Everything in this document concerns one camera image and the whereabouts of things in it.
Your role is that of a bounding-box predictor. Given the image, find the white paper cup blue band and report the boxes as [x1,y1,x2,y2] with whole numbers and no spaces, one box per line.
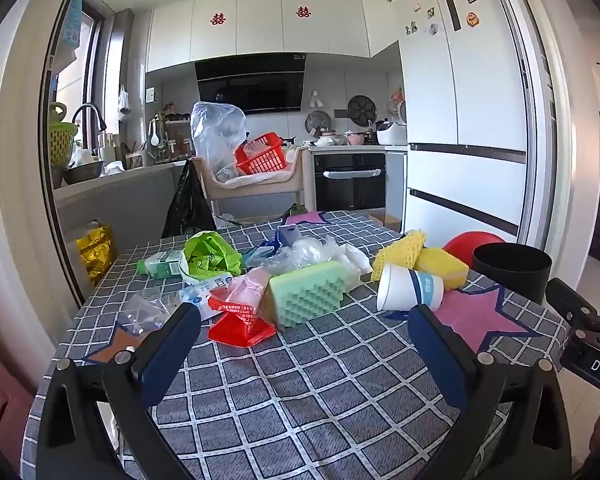
[376,262,446,312]

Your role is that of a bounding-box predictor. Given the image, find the red plastic basket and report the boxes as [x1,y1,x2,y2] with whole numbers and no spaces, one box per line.
[234,132,288,176]

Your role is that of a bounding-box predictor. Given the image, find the black range hood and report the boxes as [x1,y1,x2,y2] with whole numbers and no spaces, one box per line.
[195,53,307,115]

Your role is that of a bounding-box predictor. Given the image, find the grey kitchen counter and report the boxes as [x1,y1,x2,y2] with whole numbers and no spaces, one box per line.
[55,160,193,256]

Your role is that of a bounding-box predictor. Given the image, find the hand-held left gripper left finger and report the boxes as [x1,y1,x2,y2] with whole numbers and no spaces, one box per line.
[35,301,202,480]

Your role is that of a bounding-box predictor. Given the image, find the yellow sponge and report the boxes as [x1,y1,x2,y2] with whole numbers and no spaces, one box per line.
[414,247,470,291]

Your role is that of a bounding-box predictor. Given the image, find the red stool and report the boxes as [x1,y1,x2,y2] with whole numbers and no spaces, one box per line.
[442,231,506,261]

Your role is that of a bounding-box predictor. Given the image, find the black kitchen faucet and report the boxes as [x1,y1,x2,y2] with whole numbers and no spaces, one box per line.
[71,103,107,157]

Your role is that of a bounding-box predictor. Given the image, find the black built-in oven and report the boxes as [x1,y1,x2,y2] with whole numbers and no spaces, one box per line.
[312,152,387,212]

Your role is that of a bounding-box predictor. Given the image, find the large clear plastic bag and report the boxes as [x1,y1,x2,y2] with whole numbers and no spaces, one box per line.
[190,101,248,181]

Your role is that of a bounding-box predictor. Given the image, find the green plastic bag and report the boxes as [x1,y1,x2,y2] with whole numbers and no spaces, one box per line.
[182,231,243,283]

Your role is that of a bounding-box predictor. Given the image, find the small clear plastic bag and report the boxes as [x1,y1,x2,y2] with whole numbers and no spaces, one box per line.
[117,287,178,336]

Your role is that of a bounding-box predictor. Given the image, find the green sponge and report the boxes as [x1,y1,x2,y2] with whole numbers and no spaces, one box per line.
[269,260,362,330]

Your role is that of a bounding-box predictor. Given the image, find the gold foil bag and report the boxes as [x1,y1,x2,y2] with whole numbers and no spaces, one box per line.
[76,222,115,286]

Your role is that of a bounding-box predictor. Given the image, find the white bottle green cap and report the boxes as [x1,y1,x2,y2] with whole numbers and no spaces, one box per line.
[137,250,191,279]

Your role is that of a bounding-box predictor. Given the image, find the white blue wrapper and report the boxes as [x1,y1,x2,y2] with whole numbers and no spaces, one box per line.
[177,276,233,318]

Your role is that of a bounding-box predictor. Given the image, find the blue crumpled bag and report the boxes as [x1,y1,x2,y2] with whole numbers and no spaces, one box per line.
[244,242,281,267]

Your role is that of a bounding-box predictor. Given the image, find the cardboard box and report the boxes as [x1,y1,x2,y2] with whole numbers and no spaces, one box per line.
[369,212,403,233]

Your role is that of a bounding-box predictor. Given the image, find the black round rack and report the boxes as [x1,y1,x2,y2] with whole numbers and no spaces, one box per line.
[347,95,377,123]

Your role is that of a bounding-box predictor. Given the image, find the clear packet blue label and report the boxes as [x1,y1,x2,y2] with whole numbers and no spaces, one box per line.
[276,225,303,249]

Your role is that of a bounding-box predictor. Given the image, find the red plastic bag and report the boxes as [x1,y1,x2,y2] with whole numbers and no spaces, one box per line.
[207,292,277,347]

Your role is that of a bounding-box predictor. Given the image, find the beige chair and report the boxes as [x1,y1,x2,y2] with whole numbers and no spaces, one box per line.
[192,147,315,218]

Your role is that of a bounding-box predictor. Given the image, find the grey round rack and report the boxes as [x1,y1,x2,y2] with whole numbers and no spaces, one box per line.
[305,111,331,136]

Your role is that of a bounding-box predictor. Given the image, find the grey checked tablecloth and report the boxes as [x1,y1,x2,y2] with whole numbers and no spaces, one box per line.
[22,210,571,480]

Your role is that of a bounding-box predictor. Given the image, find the crumpled clear plastic bag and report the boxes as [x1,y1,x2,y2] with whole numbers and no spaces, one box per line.
[260,235,353,281]

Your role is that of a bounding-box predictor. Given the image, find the green plastic basket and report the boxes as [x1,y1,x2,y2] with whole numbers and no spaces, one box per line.
[49,102,78,167]

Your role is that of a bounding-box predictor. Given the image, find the white rice cooker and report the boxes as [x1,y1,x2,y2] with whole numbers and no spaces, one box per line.
[376,121,408,146]

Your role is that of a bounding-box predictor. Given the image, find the white wall cabinets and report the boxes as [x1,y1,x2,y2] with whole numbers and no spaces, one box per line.
[147,0,371,72]

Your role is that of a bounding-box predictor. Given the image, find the pink plastic bag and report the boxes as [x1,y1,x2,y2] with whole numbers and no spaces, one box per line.
[225,267,273,326]

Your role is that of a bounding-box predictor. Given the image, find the white refrigerator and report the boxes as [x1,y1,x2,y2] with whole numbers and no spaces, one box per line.
[397,0,528,238]

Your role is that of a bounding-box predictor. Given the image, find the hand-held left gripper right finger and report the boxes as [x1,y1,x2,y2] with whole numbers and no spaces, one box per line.
[407,304,573,480]

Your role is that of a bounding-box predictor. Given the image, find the black round bin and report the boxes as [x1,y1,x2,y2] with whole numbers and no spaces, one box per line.
[472,242,552,305]

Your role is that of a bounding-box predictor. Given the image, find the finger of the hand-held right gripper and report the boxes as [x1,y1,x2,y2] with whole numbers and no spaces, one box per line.
[545,277,600,332]

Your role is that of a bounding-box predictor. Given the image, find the black garbage bag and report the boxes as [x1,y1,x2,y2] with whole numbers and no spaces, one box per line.
[161,159,217,238]

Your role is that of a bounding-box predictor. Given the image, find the yellow foam net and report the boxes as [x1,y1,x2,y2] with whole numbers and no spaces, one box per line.
[371,229,427,282]

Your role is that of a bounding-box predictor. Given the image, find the metal bowl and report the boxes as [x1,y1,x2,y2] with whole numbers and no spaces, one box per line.
[62,160,104,186]

